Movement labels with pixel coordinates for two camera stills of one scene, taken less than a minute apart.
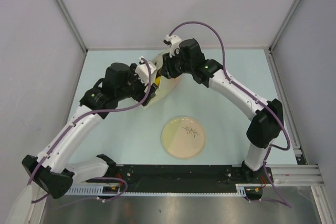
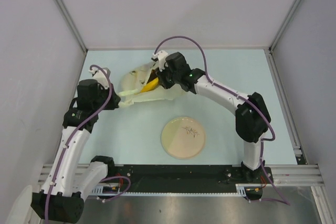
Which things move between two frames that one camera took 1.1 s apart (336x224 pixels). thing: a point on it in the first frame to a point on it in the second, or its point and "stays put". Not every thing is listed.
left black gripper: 142,93 to 114,102
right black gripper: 167,65 to 160,75
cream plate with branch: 182,137 stays put
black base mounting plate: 185,178 stays put
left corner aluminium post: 65,10 stays put
